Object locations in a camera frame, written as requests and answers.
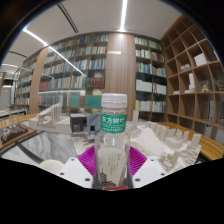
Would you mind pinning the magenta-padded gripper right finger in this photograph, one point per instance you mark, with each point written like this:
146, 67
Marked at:
150, 171

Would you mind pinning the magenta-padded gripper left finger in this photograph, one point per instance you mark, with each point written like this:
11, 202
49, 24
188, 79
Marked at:
73, 171

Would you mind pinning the clear green-labelled drink bottle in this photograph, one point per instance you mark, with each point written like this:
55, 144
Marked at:
113, 123

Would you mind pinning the white city block model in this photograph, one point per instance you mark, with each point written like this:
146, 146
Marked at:
156, 140

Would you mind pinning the flat round red coaster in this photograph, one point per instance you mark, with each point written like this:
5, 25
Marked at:
116, 188

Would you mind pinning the dark grey house model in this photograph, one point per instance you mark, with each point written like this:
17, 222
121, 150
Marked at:
80, 122

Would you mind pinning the white building model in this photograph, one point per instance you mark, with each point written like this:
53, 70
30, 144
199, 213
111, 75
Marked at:
50, 118

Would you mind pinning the curved wooden bench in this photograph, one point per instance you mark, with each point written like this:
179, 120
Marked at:
13, 120
206, 143

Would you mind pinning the narrow bookshelf full of books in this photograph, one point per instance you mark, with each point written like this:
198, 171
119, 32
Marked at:
148, 76

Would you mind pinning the wooden cubby shelf unit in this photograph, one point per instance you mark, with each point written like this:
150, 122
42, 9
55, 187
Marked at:
193, 83

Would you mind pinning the wide bookshelf full of books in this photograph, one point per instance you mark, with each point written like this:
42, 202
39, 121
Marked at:
76, 66

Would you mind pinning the ceiling light strip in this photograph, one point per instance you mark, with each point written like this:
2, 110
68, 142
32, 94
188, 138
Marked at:
124, 15

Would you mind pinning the gold wall plaque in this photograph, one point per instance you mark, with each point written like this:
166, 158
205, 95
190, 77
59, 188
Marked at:
114, 52

